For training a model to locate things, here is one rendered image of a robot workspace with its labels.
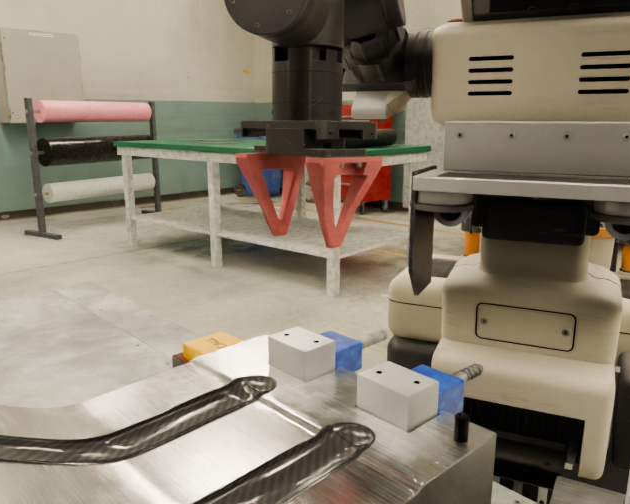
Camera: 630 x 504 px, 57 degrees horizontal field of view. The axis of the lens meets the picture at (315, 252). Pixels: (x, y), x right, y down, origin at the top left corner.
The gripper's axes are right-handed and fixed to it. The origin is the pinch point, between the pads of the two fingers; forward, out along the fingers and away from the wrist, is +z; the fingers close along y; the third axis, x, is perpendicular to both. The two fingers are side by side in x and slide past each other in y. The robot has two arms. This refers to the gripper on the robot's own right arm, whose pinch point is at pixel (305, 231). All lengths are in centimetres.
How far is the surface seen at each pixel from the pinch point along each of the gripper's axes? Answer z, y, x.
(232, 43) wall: -126, -659, 456
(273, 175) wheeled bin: 52, -588, 472
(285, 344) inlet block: 9.6, 0.0, -2.2
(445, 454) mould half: 12.4, 16.7, -2.5
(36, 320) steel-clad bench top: 21, -55, -6
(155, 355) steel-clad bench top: 20.9, -30.5, 1.2
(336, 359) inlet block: 11.4, 2.1, 2.0
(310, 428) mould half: 12.6, 8.0, -6.6
